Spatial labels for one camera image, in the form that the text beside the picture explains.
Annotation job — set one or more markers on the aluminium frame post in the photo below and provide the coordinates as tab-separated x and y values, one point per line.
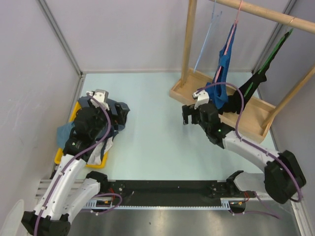
47	12

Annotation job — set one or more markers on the grey-blue printed t-shirt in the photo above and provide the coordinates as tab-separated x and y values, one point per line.
118	115

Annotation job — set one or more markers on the green hanger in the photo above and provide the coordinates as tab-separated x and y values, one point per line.
249	87

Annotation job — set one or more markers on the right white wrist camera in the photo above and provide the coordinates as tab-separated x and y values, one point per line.
201	97

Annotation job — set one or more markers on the black garment on hanger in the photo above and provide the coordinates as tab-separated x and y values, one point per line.
234	103

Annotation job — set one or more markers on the yellow plastic basket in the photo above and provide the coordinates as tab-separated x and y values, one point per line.
59	153

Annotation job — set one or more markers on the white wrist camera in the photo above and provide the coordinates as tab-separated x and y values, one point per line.
100	96
201	97

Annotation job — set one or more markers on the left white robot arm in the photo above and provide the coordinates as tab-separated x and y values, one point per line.
57	208

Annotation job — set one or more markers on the white garment with stripes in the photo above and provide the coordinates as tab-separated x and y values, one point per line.
98	153

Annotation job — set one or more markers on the light blue wire hanger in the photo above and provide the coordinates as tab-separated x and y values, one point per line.
213	21

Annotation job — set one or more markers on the wooden clothes rack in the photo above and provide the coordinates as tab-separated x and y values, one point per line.
260	114

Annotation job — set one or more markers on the pink wire hanger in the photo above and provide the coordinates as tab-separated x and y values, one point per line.
229	39

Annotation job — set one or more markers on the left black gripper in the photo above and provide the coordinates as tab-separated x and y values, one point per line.
112	115

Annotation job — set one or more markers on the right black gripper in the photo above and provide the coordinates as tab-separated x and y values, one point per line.
188	110

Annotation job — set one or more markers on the blue tank top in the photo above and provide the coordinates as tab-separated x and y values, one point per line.
218	93

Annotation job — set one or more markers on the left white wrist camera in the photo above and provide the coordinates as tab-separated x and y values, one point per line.
100	96

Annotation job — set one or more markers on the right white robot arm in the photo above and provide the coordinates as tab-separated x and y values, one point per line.
281	176

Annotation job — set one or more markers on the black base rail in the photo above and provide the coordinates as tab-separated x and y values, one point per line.
171	194

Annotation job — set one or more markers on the light teal garment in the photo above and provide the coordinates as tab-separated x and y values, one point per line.
63	133

